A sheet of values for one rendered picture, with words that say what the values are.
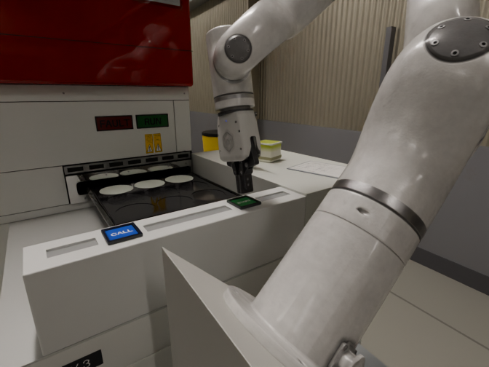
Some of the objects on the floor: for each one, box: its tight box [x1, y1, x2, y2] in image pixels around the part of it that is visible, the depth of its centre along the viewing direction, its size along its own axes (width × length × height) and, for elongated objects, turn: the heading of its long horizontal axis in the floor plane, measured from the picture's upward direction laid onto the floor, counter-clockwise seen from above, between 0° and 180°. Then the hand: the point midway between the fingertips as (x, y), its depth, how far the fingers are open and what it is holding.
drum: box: [202, 130, 219, 151], centre depth 376 cm, size 48×47×75 cm
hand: (244, 183), depth 64 cm, fingers closed
